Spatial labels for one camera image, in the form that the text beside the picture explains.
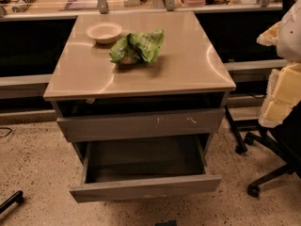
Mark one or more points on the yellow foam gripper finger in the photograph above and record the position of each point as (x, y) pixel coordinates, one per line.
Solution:
(270, 36)
(283, 94)

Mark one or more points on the grey drawer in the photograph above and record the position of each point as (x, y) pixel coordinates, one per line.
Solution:
(143, 168)
(136, 125)

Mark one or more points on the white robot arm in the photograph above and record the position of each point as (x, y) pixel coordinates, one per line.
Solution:
(289, 35)

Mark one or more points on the grey drawer cabinet beige top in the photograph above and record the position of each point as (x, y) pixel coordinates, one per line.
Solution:
(187, 75)

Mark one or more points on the black office chair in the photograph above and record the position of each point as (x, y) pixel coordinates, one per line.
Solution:
(284, 140)

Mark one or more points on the green crumpled chip bag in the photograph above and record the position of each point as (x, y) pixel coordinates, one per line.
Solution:
(138, 48)

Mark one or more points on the beige paper bowl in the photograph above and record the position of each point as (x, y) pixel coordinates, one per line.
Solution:
(104, 32)

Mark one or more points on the black coiled tool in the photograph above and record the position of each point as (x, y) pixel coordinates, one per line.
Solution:
(22, 5)

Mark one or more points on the black chair leg left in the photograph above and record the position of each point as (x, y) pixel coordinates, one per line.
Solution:
(17, 197)

